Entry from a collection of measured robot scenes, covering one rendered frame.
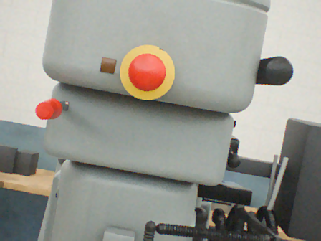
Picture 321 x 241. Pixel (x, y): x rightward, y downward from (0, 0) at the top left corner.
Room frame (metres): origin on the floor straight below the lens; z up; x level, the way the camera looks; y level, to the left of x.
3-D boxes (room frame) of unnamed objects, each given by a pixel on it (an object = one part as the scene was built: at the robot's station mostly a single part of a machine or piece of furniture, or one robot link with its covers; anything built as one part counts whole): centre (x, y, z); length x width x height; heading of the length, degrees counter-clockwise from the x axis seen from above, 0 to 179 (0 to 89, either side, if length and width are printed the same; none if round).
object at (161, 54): (0.72, 0.02, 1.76); 0.06 x 0.02 x 0.06; 90
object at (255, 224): (0.89, -0.16, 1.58); 0.17 x 0.01 x 0.01; 11
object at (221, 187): (0.97, -0.12, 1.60); 0.08 x 0.02 x 0.04; 90
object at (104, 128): (0.99, 0.02, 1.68); 0.34 x 0.24 x 0.10; 0
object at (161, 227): (0.79, -0.10, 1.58); 0.17 x 0.01 x 0.01; 108
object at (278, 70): (0.98, -0.12, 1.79); 0.45 x 0.04 x 0.04; 0
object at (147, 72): (0.69, 0.02, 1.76); 0.04 x 0.03 x 0.04; 90
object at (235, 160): (1.01, -0.11, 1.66); 0.12 x 0.04 x 0.04; 0
